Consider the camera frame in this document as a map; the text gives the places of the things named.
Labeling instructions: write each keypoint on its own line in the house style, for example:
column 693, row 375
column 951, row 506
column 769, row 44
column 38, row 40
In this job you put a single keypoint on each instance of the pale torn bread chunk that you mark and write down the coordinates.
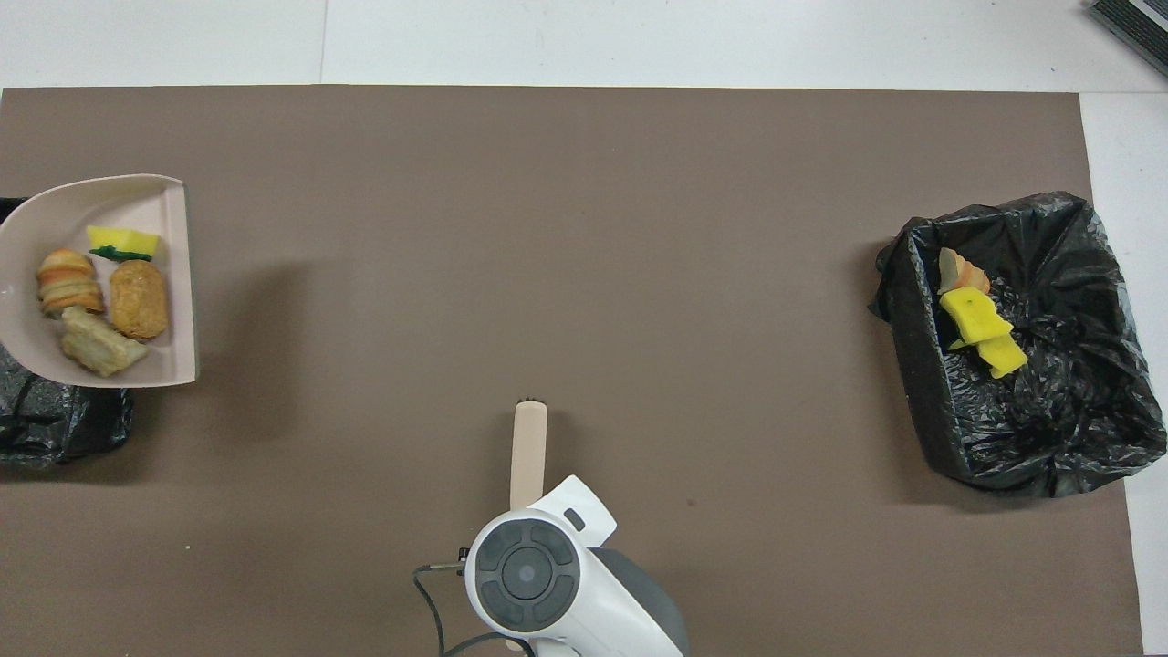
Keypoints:
column 100, row 347

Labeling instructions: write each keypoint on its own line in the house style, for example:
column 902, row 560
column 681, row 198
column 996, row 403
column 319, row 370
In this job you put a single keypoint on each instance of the bin lined with black bag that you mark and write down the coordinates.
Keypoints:
column 55, row 420
column 1077, row 411

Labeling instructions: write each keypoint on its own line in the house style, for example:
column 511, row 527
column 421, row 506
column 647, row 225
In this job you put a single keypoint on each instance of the notched yellow sponge piece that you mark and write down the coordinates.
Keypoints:
column 975, row 315

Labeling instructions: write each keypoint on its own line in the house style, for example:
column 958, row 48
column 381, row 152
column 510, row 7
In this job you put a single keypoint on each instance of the striped shell-shaped pastry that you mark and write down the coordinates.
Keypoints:
column 958, row 272

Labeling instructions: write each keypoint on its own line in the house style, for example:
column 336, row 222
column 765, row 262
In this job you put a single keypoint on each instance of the beige hand brush black bristles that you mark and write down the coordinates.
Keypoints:
column 529, row 447

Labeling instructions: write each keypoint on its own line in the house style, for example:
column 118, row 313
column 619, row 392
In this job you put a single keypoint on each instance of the golden croissant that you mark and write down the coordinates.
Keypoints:
column 68, row 283

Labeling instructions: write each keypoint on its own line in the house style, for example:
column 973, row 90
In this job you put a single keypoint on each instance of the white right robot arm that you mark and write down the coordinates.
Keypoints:
column 557, row 593

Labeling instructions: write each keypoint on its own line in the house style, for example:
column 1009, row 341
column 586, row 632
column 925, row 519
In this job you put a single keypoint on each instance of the dark ribbed device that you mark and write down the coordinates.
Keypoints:
column 1136, row 27

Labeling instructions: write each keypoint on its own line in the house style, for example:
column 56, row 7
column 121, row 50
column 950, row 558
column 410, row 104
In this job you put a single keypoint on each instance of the brown table mat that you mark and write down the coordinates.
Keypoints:
column 584, row 228

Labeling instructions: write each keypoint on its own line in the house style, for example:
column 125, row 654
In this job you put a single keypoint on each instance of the beige plastic dustpan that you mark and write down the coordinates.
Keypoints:
column 173, row 274

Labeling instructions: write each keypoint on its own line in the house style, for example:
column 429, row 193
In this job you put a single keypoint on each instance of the brown oval bread roll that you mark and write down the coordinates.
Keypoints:
column 139, row 301

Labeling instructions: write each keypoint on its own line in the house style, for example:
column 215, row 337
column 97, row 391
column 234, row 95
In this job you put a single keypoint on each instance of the small yellow green sponge piece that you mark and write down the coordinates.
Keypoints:
column 123, row 241

